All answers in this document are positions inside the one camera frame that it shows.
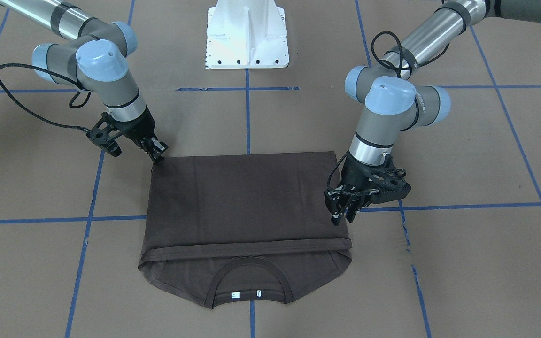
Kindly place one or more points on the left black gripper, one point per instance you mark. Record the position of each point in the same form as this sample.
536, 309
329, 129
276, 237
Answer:
352, 177

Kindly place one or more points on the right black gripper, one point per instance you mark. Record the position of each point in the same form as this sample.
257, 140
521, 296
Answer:
139, 130

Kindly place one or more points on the dark brown t-shirt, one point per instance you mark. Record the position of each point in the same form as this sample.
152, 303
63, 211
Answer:
235, 228

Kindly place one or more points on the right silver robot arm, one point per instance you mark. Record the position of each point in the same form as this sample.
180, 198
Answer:
94, 61

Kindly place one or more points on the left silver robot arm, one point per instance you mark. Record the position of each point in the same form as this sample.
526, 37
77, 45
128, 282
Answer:
392, 104

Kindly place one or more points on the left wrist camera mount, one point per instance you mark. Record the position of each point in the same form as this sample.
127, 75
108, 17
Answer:
389, 181

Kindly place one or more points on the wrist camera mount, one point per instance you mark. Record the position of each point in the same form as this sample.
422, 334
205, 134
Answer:
104, 134
389, 181

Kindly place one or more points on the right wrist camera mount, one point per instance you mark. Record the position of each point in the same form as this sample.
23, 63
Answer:
104, 134

